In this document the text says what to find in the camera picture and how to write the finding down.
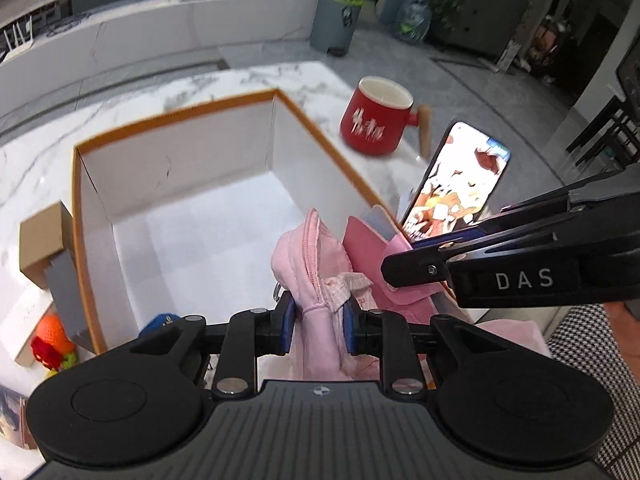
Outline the grey trash bin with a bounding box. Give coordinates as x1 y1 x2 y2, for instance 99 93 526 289
309 0 369 57

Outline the white flat box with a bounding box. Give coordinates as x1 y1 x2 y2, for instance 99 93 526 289
0 285 57 367

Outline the dark chair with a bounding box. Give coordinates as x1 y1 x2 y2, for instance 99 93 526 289
565 94 640 172

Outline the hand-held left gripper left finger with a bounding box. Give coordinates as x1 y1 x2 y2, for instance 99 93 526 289
125 291 297 401

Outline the houndstooth clothing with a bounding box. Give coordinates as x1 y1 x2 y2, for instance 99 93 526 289
544 304 640 480

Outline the small cardboard box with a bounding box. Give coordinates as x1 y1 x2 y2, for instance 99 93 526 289
19 201 77 289

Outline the pink cloth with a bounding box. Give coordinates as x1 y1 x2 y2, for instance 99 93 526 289
468 319 553 359

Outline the red mug with wooden handle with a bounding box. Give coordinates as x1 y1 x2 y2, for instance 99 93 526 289
339 75 433 158

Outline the dark green cabinet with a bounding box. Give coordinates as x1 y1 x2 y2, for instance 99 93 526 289
432 0 529 59

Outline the pink zipper pouch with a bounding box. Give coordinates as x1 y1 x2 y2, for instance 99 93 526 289
270 207 382 382

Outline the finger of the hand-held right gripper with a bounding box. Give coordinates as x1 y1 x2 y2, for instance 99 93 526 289
479 167 640 232
381 193 640 290

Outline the white low cabinet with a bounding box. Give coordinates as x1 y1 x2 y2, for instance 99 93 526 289
0 0 322 92

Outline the pink wallet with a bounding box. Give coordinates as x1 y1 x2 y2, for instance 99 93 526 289
343 214 453 322

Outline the blue round object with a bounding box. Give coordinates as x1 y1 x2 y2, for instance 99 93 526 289
138 313 181 339

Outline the white router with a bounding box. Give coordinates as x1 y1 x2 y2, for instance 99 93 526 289
2 15 37 56

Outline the clear water jug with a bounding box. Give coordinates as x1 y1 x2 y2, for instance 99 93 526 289
395 0 434 44

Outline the orange-rimmed white box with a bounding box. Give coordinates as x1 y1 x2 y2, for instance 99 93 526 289
72 88 402 357

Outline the orange and red plush toy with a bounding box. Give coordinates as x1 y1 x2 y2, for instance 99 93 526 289
30 312 79 379

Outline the smartphone with lit screen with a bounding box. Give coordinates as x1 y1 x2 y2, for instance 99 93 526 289
400 120 514 247

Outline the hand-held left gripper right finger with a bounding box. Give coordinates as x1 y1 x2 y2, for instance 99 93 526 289
342 298 511 399

